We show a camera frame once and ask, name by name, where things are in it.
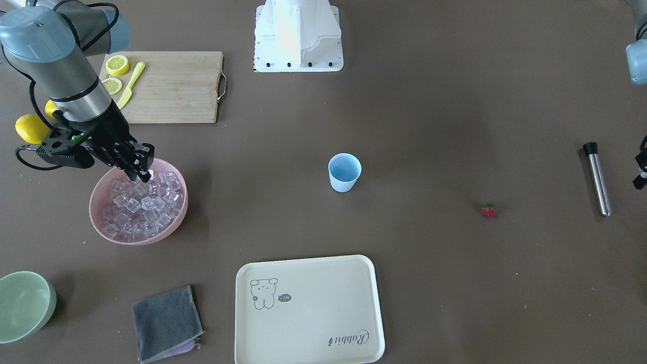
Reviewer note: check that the steel muddler with black cap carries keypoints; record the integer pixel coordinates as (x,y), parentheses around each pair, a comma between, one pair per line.
(598,180)

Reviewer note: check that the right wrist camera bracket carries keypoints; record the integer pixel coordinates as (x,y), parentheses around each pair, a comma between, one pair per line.
(58,150)

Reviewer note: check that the light blue cup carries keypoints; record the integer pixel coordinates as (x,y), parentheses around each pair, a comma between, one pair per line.
(344,170)

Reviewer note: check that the cream rabbit tray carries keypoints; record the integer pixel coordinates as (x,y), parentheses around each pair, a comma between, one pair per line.
(313,310)

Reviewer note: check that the green bowl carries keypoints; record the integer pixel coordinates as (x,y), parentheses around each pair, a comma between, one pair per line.
(28,301)

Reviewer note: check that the lemon slice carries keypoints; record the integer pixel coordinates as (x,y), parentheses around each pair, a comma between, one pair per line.
(117,65)
(112,85)

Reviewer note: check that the wooden cutting board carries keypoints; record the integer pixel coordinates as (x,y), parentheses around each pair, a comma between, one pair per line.
(175,87)

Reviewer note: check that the clear ice cubes pile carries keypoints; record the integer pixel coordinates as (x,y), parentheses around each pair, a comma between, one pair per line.
(132,212)

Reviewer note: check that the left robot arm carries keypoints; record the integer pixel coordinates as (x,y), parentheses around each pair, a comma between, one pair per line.
(636,56)

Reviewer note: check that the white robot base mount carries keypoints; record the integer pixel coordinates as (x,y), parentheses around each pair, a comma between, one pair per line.
(297,36)

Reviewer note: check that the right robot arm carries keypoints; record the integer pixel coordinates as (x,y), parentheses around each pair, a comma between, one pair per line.
(49,42)

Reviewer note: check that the yellow plastic knife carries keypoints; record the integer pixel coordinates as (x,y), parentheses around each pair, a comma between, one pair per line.
(127,92)

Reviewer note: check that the lemon slice lower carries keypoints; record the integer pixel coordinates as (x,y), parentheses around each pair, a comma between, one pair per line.
(112,85)

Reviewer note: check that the yellow lemon far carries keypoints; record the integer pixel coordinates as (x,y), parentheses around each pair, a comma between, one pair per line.
(50,109)

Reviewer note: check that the grey folded cloth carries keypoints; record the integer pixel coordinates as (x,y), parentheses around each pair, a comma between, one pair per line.
(166,325)

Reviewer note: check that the pink bowl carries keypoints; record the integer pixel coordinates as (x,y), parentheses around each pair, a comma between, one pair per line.
(93,205)

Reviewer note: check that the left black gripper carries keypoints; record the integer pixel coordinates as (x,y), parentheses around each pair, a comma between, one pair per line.
(642,169)

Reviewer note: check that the lemon slice upper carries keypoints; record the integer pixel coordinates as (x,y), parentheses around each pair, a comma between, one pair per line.
(117,65)

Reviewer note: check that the yellow lemon near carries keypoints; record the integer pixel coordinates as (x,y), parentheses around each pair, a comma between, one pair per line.
(31,129)

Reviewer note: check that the red strawberry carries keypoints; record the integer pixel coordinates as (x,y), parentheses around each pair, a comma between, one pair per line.
(489,211)

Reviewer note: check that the yellow lemon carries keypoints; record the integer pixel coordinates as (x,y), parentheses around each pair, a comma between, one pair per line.
(50,109)
(31,129)

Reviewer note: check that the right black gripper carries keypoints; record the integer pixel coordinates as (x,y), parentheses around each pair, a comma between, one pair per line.
(110,130)

